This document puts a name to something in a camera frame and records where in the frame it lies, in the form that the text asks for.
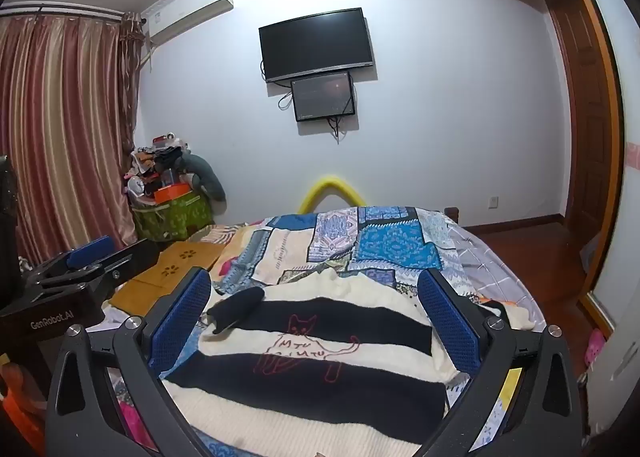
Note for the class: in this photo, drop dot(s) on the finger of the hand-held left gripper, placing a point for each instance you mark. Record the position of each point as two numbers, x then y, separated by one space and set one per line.
90 251
135 257

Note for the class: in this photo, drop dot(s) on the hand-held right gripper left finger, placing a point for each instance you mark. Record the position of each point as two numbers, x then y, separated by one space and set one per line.
182 322

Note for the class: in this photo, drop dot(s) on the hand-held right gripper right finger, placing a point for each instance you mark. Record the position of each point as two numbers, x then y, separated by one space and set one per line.
447 327

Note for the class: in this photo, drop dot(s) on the black and white striped sweater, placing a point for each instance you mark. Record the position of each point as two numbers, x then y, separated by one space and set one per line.
310 304

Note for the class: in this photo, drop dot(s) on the person's left forearm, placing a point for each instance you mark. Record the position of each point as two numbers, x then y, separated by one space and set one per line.
20 407

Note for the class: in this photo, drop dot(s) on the pile of mixed clothes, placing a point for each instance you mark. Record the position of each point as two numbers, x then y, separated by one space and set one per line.
155 162

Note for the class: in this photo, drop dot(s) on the tan paw print board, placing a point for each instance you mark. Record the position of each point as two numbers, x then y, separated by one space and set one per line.
185 257

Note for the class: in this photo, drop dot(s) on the orange box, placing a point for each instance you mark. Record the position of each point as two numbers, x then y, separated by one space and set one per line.
170 193

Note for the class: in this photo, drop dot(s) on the grey striped bedsheet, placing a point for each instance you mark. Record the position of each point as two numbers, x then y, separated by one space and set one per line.
495 267

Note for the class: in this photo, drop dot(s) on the blue patchwork printed blanket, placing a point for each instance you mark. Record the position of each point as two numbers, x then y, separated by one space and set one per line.
390 247

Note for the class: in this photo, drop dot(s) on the red striped curtain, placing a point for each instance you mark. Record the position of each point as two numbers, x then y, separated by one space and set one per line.
60 112

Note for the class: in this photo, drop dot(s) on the pink slipper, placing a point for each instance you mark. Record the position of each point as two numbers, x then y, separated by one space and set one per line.
595 344

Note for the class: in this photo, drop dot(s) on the white cabinet with pink stickers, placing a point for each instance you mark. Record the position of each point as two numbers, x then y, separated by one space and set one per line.
617 362

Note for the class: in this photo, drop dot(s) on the yellow foam tube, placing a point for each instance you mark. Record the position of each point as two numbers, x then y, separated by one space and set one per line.
330 182

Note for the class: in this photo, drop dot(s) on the curtain rod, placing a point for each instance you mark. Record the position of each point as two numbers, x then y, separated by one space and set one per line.
60 12

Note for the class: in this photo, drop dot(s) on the small black monitor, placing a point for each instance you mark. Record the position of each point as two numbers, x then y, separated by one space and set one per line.
322 97

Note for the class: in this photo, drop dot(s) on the white air conditioner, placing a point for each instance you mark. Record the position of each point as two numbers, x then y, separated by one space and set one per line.
190 12

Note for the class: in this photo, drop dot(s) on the brown wooden door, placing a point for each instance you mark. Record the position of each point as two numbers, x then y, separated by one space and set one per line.
585 112

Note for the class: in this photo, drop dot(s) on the wooden bed post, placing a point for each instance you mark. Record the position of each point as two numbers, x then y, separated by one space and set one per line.
451 213

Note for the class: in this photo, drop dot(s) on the white wall socket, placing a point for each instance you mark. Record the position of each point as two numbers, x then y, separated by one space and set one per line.
493 202

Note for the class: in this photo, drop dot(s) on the black wall television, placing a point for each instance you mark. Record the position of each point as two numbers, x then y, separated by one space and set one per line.
315 42

